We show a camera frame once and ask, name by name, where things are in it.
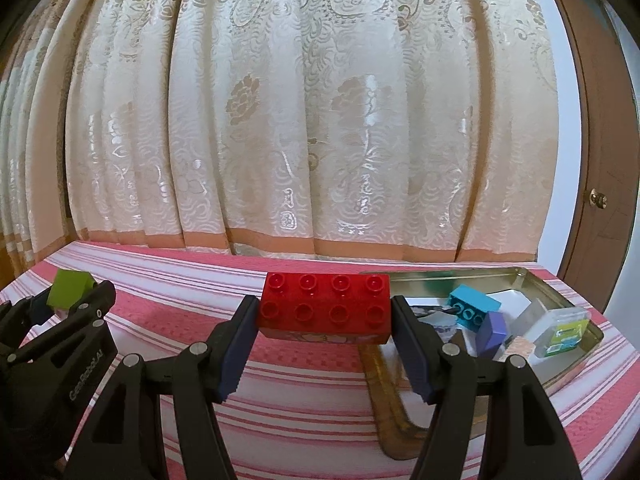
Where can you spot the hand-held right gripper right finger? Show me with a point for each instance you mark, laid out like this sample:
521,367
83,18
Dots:
412,355

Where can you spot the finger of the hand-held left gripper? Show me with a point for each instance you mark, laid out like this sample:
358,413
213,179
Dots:
20,317
95,300

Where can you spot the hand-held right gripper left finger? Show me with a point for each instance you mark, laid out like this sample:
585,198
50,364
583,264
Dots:
235,355

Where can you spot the green toy brick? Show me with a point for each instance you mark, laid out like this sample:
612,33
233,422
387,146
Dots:
70,287

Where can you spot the gold tin box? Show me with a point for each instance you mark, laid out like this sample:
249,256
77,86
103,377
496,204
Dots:
395,410

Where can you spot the blue toy brick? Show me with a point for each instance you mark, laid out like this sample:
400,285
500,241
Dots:
475,302

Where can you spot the purple block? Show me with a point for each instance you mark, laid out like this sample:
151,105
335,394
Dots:
492,332

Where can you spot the red toy brick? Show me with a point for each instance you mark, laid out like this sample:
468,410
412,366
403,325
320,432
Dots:
320,305

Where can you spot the beige patterned box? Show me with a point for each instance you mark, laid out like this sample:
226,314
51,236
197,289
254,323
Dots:
520,347

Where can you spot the pink striped bed cover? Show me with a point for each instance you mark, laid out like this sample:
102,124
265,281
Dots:
310,385

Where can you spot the white paper sheet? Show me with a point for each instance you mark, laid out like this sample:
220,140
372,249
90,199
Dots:
510,300

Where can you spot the brass door knob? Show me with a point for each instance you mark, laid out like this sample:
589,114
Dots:
598,198

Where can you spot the cream floral curtain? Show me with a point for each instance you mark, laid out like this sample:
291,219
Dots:
300,110

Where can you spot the brown wooden door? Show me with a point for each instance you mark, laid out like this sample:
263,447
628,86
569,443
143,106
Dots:
600,135

